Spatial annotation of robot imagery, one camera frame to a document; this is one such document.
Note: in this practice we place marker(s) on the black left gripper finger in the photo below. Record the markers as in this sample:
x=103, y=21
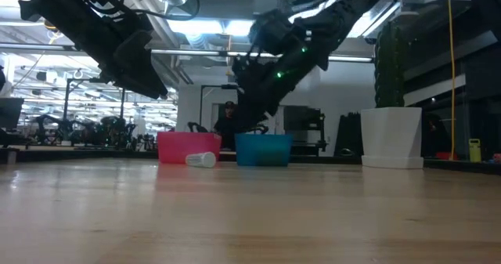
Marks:
x=133, y=85
x=154, y=80

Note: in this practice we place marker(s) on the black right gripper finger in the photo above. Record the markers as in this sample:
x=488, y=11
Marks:
x=246, y=117
x=264, y=115

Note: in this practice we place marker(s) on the pale purple pill vial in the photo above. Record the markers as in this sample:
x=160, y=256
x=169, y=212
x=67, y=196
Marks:
x=199, y=160

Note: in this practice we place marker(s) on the black background robot arm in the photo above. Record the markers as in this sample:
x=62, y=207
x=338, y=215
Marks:
x=196, y=127
x=260, y=130

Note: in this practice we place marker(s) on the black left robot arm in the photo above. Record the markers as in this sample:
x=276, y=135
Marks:
x=62, y=13

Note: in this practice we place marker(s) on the blue plastic bin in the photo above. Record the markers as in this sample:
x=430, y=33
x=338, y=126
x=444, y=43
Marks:
x=264, y=150

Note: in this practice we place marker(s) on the red plastic bin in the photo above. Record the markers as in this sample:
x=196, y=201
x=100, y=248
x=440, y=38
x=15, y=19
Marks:
x=176, y=146

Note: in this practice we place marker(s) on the person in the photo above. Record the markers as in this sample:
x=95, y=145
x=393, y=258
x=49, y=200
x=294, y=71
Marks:
x=227, y=125

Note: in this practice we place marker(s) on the black shelf cart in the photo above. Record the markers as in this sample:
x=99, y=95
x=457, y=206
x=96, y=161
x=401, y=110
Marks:
x=305, y=119

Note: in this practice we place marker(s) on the black stacked chairs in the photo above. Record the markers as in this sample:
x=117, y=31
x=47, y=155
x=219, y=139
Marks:
x=350, y=134

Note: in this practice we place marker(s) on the black monitor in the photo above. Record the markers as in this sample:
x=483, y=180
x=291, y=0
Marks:
x=9, y=113

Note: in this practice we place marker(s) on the green cactus plant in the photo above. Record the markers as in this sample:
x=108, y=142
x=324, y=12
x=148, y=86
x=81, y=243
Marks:
x=389, y=68

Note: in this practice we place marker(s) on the small red object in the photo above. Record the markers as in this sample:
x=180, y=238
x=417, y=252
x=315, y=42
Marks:
x=446, y=155

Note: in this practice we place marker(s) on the yellow-green container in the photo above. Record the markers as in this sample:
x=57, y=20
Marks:
x=474, y=150

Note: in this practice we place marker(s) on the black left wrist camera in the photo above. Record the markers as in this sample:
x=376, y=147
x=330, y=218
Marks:
x=133, y=48

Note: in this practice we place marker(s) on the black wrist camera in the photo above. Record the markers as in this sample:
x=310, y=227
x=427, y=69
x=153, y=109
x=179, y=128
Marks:
x=133, y=48
x=274, y=31

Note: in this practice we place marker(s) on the black background gantry frame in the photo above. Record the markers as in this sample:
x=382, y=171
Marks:
x=211, y=86

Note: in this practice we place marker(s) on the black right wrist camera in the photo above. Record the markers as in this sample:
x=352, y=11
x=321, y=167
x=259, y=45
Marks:
x=274, y=31

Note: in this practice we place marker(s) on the black aluminium table frame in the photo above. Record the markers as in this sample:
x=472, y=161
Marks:
x=78, y=155

